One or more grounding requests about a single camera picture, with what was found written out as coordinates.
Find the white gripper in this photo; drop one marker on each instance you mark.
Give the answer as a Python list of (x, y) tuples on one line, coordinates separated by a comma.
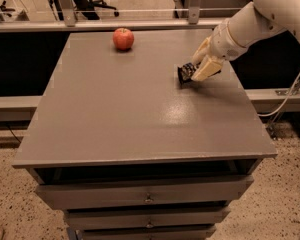
[(222, 44)]

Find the black rxbar chocolate wrapper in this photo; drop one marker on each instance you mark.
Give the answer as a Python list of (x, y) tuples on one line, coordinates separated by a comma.
[(185, 73)]

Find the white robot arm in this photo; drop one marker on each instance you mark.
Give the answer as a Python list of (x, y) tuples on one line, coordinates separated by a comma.
[(258, 20)]

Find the blue rxbar blueberry wrapper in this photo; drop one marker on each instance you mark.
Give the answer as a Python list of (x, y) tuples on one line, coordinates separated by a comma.
[(204, 71)]

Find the grey metal railing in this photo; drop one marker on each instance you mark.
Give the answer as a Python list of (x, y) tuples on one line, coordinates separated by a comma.
[(22, 16)]

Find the red apple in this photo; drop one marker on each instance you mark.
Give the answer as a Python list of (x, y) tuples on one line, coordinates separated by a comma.
[(123, 39)]

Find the grey drawer cabinet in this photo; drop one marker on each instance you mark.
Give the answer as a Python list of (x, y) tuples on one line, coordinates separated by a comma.
[(108, 116)]

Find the black office chair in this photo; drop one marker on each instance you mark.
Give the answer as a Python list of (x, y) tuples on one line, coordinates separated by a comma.
[(87, 8)]

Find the top grey drawer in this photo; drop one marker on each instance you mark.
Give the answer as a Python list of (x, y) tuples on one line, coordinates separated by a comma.
[(139, 193)]

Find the grey drawer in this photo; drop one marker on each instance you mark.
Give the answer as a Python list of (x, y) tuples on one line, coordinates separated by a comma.
[(197, 232), (139, 193), (148, 217)]

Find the bottom grey drawer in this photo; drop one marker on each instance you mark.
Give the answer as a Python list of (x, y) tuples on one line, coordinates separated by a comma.
[(197, 232)]

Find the middle grey drawer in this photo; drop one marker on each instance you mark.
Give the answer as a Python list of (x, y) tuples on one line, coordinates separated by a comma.
[(148, 217)]

